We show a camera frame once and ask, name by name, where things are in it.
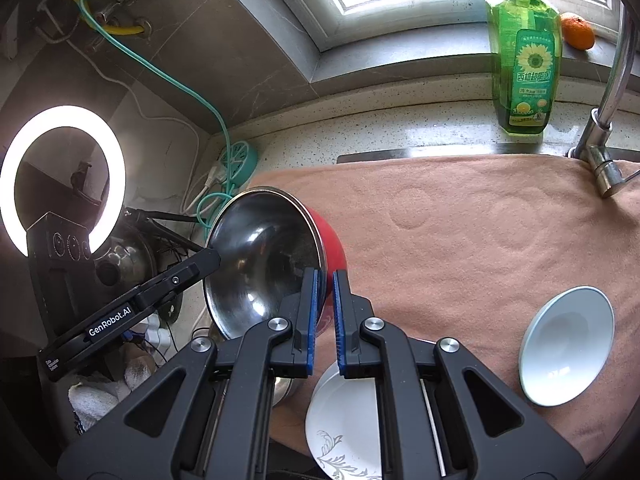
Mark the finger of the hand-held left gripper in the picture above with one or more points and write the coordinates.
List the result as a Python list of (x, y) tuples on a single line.
[(185, 272)]

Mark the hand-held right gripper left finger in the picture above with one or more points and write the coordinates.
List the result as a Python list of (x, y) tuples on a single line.
[(312, 320)]

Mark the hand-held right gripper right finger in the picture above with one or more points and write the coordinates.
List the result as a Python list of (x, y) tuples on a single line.
[(339, 332)]

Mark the red bowl steel interior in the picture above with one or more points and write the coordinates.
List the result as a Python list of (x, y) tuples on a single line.
[(260, 260)]

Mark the white plate grey leaf print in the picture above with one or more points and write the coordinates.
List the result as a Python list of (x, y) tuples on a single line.
[(340, 425)]

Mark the person's left hand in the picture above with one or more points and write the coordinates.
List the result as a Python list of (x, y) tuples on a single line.
[(95, 395)]

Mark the black tripod leg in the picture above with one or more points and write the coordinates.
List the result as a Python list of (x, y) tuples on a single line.
[(165, 219), (172, 240)]

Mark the steel pot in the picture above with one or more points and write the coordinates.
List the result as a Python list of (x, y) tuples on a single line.
[(125, 260)]

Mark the black phone clamp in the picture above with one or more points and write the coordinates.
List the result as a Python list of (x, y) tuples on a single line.
[(81, 177)]

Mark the teal round extension socket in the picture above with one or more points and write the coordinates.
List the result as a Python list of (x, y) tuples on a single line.
[(240, 165)]

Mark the peach towel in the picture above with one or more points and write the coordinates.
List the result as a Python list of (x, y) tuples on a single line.
[(450, 260)]

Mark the small pale blue bowl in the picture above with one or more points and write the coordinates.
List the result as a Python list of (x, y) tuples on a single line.
[(565, 345)]

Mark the green dish soap bottle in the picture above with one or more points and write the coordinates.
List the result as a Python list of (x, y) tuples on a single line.
[(525, 60)]

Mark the chrome faucet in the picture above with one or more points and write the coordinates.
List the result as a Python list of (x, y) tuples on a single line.
[(602, 120)]

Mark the orange fruit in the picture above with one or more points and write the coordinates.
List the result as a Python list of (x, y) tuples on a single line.
[(578, 31)]

